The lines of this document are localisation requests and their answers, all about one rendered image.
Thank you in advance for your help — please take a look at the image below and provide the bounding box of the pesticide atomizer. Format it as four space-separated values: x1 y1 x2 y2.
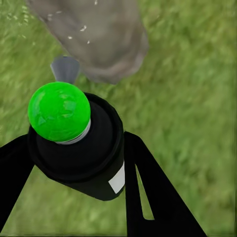
27 56 125 201

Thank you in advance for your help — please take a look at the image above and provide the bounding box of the tree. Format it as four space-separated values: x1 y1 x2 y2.
23 0 150 85

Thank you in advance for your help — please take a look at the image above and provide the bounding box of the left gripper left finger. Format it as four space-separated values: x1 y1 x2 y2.
0 134 35 233

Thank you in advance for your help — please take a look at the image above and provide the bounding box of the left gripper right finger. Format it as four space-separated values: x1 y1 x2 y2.
124 132 207 237

